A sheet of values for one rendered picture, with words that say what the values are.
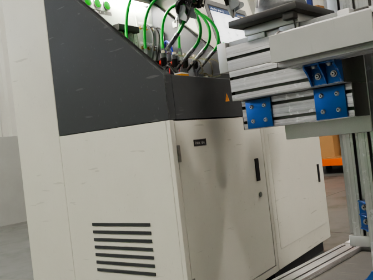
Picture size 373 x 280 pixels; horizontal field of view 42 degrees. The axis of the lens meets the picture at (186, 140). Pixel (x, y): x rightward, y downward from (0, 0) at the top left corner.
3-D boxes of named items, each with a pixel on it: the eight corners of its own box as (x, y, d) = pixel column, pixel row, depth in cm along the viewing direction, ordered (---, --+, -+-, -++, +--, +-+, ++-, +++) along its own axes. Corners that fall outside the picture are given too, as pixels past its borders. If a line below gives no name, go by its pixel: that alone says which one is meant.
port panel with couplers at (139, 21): (147, 76, 242) (140, 13, 242) (141, 77, 244) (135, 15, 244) (163, 77, 252) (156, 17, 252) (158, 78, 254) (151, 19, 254)
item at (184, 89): (176, 119, 173) (171, 74, 173) (166, 120, 175) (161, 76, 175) (257, 115, 223) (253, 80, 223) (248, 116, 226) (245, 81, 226)
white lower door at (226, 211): (197, 315, 171) (175, 120, 171) (192, 315, 172) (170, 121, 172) (277, 265, 223) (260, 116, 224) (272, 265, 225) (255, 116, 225)
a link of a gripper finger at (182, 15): (181, 30, 197) (187, 9, 191) (172, 23, 200) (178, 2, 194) (187, 29, 199) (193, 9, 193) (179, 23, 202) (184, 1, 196)
